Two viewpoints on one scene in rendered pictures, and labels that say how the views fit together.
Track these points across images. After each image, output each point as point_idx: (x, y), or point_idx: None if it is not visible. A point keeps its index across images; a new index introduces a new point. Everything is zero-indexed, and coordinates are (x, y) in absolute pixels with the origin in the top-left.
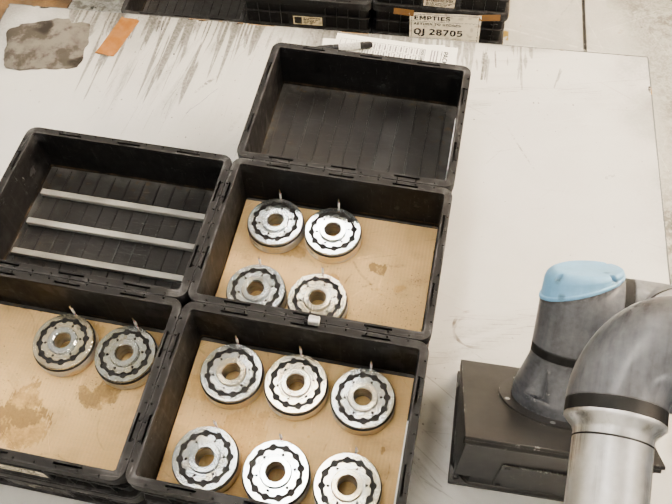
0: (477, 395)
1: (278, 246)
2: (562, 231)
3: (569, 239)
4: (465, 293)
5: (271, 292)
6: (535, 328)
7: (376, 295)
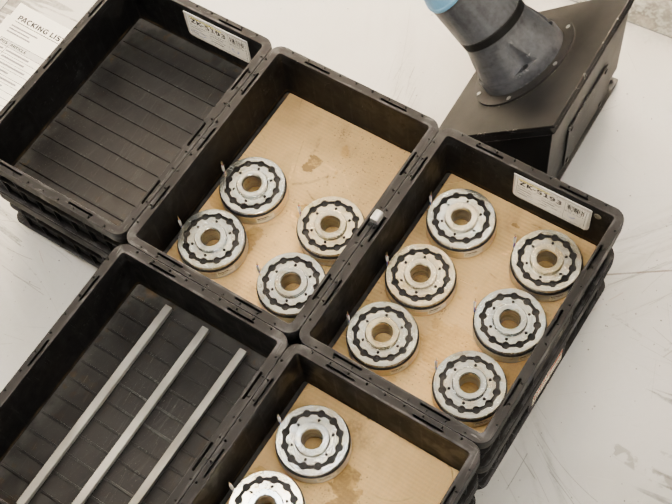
0: (495, 122)
1: (244, 246)
2: (317, 4)
3: (329, 2)
4: None
5: (302, 267)
6: (464, 34)
7: (343, 175)
